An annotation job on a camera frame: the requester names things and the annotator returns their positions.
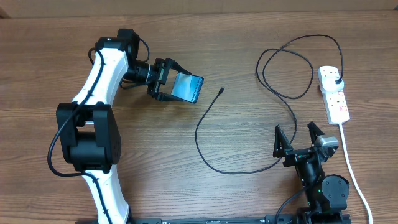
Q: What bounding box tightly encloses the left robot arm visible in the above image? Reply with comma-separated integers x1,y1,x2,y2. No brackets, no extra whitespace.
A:
47,29,203,223

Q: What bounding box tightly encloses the blue Galaxy smartphone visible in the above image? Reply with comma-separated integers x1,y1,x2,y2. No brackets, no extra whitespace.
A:
171,72,204,104

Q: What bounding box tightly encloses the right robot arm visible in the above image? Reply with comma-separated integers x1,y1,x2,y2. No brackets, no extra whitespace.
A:
266,122,351,223

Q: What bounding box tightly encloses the white power strip cord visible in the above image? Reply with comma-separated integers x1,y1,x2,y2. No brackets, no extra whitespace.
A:
338,123,374,224

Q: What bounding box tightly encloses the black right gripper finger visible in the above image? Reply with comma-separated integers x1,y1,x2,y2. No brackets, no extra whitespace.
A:
307,121,325,145
273,126,293,158

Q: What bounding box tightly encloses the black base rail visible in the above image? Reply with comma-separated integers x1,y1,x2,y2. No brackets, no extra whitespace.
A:
126,215,351,224

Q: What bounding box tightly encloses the white power strip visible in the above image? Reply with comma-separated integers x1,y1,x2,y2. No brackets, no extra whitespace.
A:
317,65,350,125

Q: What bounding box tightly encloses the white charger plug adapter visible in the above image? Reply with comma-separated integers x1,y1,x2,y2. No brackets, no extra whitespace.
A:
320,77,345,94

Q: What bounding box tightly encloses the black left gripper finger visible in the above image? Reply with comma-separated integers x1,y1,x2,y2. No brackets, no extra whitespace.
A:
166,58,192,75
155,92,183,101

